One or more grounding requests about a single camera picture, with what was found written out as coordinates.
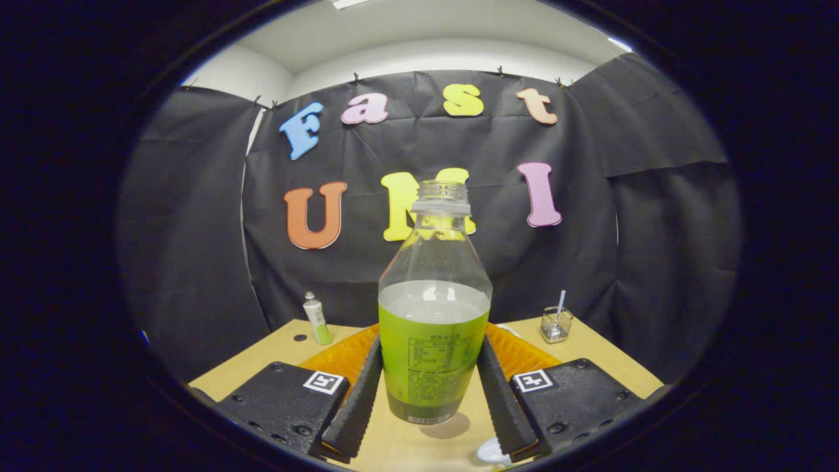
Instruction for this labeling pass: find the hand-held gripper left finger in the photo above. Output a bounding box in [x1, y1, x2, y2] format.
[216, 324, 383, 463]

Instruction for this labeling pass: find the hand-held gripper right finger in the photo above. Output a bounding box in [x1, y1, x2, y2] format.
[477, 323, 669, 463]

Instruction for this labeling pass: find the white cup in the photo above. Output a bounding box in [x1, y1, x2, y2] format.
[477, 437, 512, 467]

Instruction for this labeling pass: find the round brown coaster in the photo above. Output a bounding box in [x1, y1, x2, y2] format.
[419, 412, 471, 440]

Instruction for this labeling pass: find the clear juice bottle green label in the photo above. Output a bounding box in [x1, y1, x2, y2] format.
[378, 180, 493, 425]

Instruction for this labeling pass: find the clear drinking glass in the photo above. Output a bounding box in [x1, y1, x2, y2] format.
[540, 306, 574, 344]

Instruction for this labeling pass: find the white and green tube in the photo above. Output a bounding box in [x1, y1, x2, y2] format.
[303, 292, 333, 346]

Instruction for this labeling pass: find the wooden table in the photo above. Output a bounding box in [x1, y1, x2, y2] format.
[188, 317, 664, 469]

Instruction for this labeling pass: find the black backdrop cloth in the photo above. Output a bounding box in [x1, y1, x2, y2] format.
[117, 52, 741, 384]

